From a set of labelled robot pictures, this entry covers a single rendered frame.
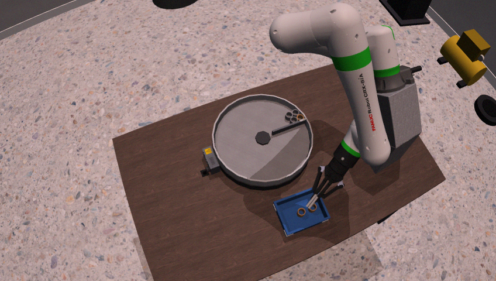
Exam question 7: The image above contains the blue rectangular tray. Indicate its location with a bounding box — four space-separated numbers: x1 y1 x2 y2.
273 188 329 238

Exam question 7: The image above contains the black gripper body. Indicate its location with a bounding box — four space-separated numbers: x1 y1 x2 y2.
325 157 349 183

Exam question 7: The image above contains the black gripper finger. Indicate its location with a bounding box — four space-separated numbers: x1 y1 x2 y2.
308 176 345 209
306 166 331 207

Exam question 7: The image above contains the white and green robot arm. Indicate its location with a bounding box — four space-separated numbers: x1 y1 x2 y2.
269 2 422 168

